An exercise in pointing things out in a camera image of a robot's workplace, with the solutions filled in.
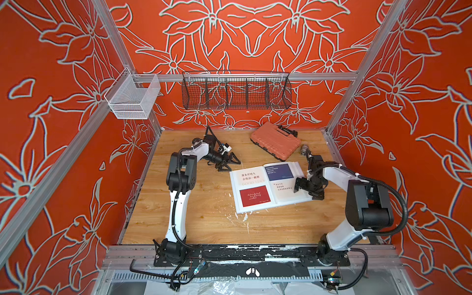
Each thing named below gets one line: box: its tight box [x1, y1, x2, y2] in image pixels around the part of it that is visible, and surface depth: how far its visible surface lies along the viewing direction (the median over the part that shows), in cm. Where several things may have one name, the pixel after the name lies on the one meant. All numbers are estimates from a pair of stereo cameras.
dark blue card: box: [264, 163, 294, 181], surface depth 99 cm
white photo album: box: [229, 161, 312, 215], surface depth 94 cm
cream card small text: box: [272, 180, 305, 204], surface depth 92 cm
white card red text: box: [232, 166, 267, 187], surface depth 98 cm
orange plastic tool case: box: [250, 121, 302, 162], surface depth 109 cm
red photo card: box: [239, 184, 272, 208], surface depth 92 cm
